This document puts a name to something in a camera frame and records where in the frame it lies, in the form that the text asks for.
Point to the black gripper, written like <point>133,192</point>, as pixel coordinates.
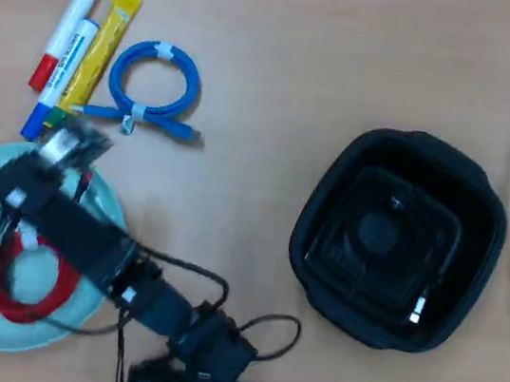
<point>42,169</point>

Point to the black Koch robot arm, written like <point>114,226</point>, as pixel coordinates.
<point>81,232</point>

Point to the black square bowl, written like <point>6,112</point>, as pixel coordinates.
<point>487,211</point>

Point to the white marker blue cap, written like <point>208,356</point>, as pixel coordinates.
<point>63,76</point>

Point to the yellow stick sachet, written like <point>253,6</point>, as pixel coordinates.
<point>106,44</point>

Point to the white marker red cap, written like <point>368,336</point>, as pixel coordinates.
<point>78,11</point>

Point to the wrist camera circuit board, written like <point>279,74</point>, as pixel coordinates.
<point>62,145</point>

